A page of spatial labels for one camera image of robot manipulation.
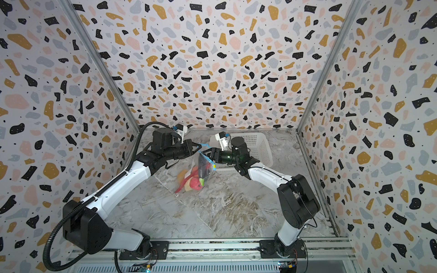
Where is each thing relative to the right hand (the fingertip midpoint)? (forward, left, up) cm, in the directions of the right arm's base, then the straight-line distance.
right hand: (201, 152), depth 77 cm
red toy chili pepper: (-6, +3, -6) cm, 9 cm away
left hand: (+2, 0, +4) cm, 5 cm away
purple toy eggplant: (-3, 0, -10) cm, 10 cm away
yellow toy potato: (-1, +14, -21) cm, 25 cm away
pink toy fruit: (-8, +4, -15) cm, 17 cm away
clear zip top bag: (-8, +10, -20) cm, 24 cm away
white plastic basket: (+22, -31, -21) cm, 44 cm away
